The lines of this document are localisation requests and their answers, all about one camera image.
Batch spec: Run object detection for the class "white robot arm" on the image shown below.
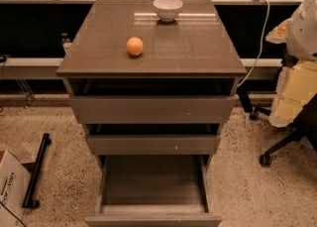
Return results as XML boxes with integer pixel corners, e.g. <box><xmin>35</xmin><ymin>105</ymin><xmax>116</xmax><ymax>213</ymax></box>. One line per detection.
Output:
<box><xmin>265</xmin><ymin>0</ymin><xmax>317</xmax><ymax>127</ymax></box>

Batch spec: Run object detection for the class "grey top drawer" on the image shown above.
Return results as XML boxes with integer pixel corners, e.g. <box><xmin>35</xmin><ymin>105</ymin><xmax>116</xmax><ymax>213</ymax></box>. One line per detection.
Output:
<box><xmin>68</xmin><ymin>86</ymin><xmax>239</xmax><ymax>125</ymax></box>

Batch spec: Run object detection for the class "black cable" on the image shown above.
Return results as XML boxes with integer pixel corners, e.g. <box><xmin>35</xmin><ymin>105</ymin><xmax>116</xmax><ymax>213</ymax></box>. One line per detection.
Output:
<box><xmin>0</xmin><ymin>200</ymin><xmax>28</xmax><ymax>227</ymax></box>

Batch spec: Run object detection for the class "grey drawer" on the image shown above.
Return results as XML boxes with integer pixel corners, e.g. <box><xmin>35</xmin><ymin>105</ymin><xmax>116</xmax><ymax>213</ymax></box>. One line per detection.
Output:
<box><xmin>68</xmin><ymin>86</ymin><xmax>239</xmax><ymax>125</ymax></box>
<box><xmin>85</xmin><ymin>155</ymin><xmax>222</xmax><ymax>227</ymax></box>
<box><xmin>86</xmin><ymin>124</ymin><xmax>221</xmax><ymax>156</ymax></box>

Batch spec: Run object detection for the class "grey middle drawer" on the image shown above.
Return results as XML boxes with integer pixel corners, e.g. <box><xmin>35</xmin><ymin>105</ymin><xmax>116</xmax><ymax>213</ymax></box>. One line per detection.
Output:
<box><xmin>86</xmin><ymin>124</ymin><xmax>221</xmax><ymax>156</ymax></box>

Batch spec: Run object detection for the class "small clear bottle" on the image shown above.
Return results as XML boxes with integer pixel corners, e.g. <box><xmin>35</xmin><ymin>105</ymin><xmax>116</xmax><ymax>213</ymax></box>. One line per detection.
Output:
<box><xmin>61</xmin><ymin>33</ymin><xmax>72</xmax><ymax>53</ymax></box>

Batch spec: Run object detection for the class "orange fruit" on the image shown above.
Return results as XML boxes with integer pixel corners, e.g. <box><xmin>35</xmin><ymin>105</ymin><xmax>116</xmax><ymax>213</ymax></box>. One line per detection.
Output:
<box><xmin>127</xmin><ymin>37</ymin><xmax>144</xmax><ymax>57</ymax></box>

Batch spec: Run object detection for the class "grey bottom drawer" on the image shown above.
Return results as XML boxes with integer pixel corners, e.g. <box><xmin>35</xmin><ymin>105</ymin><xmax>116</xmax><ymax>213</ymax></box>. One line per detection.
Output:
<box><xmin>85</xmin><ymin>155</ymin><xmax>222</xmax><ymax>227</ymax></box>

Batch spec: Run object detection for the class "black metal bar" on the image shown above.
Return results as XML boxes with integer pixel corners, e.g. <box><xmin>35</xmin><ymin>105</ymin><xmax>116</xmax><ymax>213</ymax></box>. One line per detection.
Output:
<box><xmin>22</xmin><ymin>133</ymin><xmax>52</xmax><ymax>208</ymax></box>

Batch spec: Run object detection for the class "white cardboard box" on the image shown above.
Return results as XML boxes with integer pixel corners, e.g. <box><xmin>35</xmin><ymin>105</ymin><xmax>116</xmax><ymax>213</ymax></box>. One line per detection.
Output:
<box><xmin>0</xmin><ymin>150</ymin><xmax>31</xmax><ymax>227</ymax></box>

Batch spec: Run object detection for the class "white ceramic bowl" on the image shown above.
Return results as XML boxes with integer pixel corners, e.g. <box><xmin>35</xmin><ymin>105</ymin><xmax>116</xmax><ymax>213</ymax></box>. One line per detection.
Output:
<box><xmin>153</xmin><ymin>0</ymin><xmax>183</xmax><ymax>22</ymax></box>

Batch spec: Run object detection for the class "white cable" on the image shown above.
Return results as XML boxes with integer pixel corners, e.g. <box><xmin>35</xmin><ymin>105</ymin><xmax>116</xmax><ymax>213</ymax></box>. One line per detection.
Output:
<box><xmin>236</xmin><ymin>0</ymin><xmax>271</xmax><ymax>88</ymax></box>

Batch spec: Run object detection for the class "black office chair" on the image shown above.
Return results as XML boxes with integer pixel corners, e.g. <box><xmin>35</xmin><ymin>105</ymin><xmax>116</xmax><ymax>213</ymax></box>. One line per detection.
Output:
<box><xmin>236</xmin><ymin>51</ymin><xmax>317</xmax><ymax>168</ymax></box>

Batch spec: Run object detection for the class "grey drawer cabinet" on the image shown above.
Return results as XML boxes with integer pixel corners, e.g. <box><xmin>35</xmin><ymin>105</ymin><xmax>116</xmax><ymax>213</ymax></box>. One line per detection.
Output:
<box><xmin>55</xmin><ymin>0</ymin><xmax>248</xmax><ymax>227</ymax></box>

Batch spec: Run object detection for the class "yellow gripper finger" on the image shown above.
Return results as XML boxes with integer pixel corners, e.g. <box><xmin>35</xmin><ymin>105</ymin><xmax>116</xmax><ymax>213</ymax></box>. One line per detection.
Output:
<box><xmin>268</xmin><ymin>61</ymin><xmax>317</xmax><ymax>127</ymax></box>
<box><xmin>265</xmin><ymin>19</ymin><xmax>291</xmax><ymax>45</ymax></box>

